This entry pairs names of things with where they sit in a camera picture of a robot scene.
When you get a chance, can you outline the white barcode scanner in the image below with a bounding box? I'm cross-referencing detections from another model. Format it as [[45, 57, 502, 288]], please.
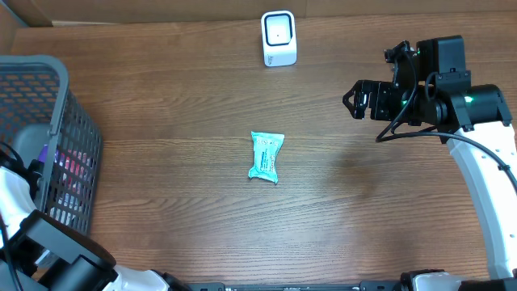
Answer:
[[261, 11, 297, 67]]

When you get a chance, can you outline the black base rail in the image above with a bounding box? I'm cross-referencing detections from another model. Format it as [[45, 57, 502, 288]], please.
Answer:
[[188, 280, 401, 291]]

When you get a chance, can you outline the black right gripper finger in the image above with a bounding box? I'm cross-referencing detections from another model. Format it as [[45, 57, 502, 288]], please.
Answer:
[[343, 80, 363, 101], [343, 96, 355, 118]]

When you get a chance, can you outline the teal snack packet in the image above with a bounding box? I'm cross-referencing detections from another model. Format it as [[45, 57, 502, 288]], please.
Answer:
[[248, 132, 285, 183]]

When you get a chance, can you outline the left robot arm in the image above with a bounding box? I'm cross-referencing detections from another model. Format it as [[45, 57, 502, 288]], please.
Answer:
[[1, 144, 189, 291]]

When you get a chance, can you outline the grey plastic mesh basket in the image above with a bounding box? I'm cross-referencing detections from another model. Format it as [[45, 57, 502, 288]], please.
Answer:
[[1, 55, 103, 235]]

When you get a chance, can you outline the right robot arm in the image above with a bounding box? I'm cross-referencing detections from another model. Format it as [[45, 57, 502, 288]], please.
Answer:
[[343, 36, 516, 290]]

